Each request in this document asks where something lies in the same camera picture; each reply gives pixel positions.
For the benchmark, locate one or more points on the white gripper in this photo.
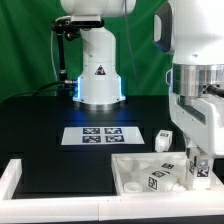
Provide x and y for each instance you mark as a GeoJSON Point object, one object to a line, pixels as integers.
{"type": "Point", "coordinates": [203, 123]}

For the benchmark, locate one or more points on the white square tabletop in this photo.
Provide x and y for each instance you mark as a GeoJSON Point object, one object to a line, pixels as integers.
{"type": "Point", "coordinates": [126, 169]}

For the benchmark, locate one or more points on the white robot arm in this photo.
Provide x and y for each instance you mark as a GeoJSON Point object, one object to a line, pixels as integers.
{"type": "Point", "coordinates": [191, 31]}

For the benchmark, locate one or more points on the white marker sheet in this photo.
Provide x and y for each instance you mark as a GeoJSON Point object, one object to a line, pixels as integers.
{"type": "Point", "coordinates": [101, 135]}

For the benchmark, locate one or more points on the white U-shaped fence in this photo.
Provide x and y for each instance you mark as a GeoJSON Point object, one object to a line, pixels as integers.
{"type": "Point", "coordinates": [120, 206]}

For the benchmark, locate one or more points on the black camera stand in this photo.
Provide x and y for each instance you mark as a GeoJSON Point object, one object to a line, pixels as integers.
{"type": "Point", "coordinates": [64, 30]}

